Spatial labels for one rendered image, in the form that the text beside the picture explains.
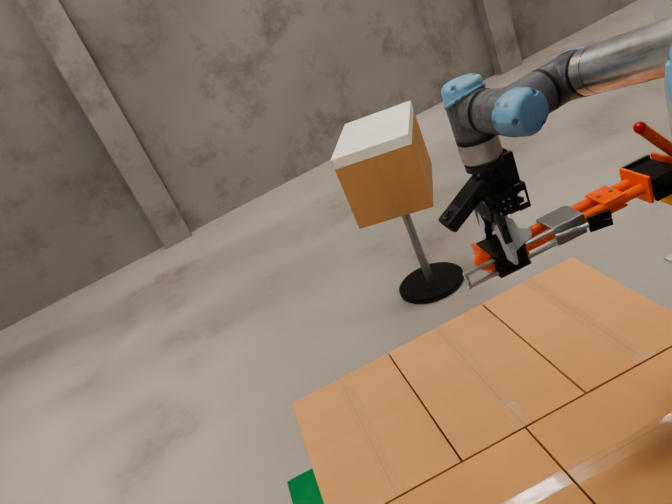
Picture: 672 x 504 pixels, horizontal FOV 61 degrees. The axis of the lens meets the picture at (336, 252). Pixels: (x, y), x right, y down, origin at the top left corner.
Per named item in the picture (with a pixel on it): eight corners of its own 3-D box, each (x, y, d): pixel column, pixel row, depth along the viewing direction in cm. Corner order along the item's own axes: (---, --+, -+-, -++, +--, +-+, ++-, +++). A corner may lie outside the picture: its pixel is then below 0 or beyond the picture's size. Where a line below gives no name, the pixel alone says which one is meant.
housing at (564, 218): (568, 222, 119) (564, 203, 117) (589, 232, 113) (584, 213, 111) (539, 236, 119) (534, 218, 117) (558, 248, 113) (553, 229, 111)
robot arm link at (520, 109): (561, 68, 88) (511, 71, 97) (507, 100, 85) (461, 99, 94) (571, 116, 91) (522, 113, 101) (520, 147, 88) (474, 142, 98)
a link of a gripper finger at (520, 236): (544, 254, 107) (524, 209, 106) (516, 268, 106) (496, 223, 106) (538, 254, 110) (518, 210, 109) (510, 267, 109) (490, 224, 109)
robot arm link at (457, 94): (458, 89, 94) (428, 89, 101) (476, 149, 98) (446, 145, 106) (494, 69, 96) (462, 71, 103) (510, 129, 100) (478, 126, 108)
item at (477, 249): (512, 246, 119) (506, 226, 117) (531, 259, 112) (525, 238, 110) (477, 263, 118) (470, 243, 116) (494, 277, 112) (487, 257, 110)
